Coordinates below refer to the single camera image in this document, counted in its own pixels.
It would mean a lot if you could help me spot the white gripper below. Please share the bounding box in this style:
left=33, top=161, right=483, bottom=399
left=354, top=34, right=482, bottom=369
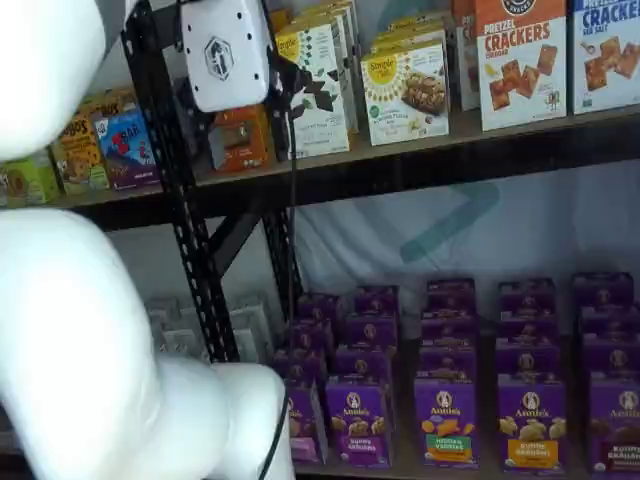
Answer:
left=180, top=0, right=314, bottom=171

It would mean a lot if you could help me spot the purple Annie's box pink patch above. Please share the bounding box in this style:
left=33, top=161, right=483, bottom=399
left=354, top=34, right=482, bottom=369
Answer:
left=284, top=379, right=329, bottom=466

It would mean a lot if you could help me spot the orange Revival box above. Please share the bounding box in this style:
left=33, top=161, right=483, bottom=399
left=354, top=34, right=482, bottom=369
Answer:
left=213, top=105, right=270, bottom=174
left=267, top=7, right=294, bottom=34

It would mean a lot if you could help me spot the Simple Mills sweet thins box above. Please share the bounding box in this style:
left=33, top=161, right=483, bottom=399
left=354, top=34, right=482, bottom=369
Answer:
left=277, top=22, right=351, bottom=161
left=309, top=0, right=361, bottom=21
left=294, top=9, right=360, bottom=135

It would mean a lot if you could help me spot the blue Zbar box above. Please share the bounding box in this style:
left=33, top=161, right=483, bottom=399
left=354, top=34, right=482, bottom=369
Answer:
left=93, top=108, right=161, bottom=191

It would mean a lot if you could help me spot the orange Bobo's box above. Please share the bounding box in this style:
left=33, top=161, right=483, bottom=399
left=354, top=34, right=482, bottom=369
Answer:
left=49, top=117, right=111, bottom=195
left=79, top=88, right=137, bottom=121

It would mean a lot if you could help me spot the Simple Mills bar box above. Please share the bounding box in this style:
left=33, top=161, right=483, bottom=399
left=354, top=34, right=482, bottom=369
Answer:
left=377, top=13, right=446, bottom=34
left=370, top=25, right=449, bottom=57
left=360, top=37, right=450, bottom=147

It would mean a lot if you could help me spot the purple Annie's snack box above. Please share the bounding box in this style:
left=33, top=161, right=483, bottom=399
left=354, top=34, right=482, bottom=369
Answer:
left=421, top=312, right=476, bottom=349
left=333, top=344, right=394, bottom=384
left=288, top=319, right=334, bottom=354
left=297, top=293, right=341, bottom=325
left=273, top=347, right=329, bottom=386
left=418, top=344, right=476, bottom=381
left=426, top=279, right=476, bottom=316
left=578, top=304, right=640, bottom=339
left=494, top=339, right=561, bottom=379
left=582, top=334, right=640, bottom=376
left=572, top=272, right=635, bottom=309
left=344, top=313, right=399, bottom=351
left=497, top=308, right=559, bottom=344
left=498, top=279, right=556, bottom=314
left=353, top=285, right=400, bottom=319

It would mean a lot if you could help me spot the pretzel crackers cheddar box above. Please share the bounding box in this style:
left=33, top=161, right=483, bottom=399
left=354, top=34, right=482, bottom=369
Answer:
left=452, top=0, right=482, bottom=112
left=474, top=0, right=569, bottom=132

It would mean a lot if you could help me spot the green Bobo's box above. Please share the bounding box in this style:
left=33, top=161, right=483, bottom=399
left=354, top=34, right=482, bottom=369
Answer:
left=0, top=149, right=60, bottom=207

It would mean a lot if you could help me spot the blue pretzel crackers box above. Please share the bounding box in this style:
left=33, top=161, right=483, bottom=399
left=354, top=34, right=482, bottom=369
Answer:
left=572, top=0, right=640, bottom=116

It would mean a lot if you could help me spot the purple Annie's box green patch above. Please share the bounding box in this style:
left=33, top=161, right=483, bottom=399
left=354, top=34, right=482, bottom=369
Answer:
left=414, top=377, right=480, bottom=470

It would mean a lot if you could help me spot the purple Annie's box orange patch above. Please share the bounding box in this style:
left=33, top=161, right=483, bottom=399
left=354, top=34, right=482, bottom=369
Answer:
left=498, top=374, right=568, bottom=475

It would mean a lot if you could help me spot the purple Annie's box maroon patch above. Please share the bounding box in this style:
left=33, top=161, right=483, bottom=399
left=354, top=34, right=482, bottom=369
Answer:
left=588, top=372, right=640, bottom=476

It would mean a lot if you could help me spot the white carton gray print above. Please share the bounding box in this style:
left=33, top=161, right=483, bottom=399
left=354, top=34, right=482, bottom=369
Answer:
left=159, top=327, right=204, bottom=359
left=229, top=294, right=274, bottom=329
left=234, top=327, right=264, bottom=362
left=144, top=297, right=184, bottom=329

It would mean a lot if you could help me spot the white backdrop sheet teal mark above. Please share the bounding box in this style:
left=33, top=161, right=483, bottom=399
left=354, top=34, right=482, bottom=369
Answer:
left=292, top=159, right=640, bottom=351

